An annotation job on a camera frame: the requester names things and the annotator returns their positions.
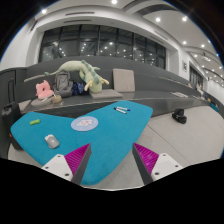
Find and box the pink plush toy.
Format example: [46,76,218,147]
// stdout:
[36,80,53,99]

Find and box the grey backpack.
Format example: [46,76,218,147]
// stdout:
[53,70,73,98]

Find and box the grey computer mouse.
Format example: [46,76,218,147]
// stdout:
[45,134,60,149]

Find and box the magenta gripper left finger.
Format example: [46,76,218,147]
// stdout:
[42,143,91,185]

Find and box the black capped marker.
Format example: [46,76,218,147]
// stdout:
[114,107,127,114]

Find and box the blue capped marker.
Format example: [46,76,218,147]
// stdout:
[116,107,131,111]

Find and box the black bag on floor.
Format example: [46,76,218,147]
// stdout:
[172,108,187,124]

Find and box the green dragon plush toy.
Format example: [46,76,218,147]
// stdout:
[23,59,110,94]

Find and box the grey seat cushion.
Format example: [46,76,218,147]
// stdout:
[90,89,122,99]

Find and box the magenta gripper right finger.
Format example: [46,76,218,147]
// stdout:
[132,143,182,185]

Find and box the dark blue cloth bag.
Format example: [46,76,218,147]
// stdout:
[72,82,88,96]

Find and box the brown round bowl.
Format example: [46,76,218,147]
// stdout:
[51,95,62,104]

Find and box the small green toy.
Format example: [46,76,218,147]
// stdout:
[30,119,40,126]

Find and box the round white mouse pad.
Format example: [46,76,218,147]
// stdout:
[71,116,98,132]

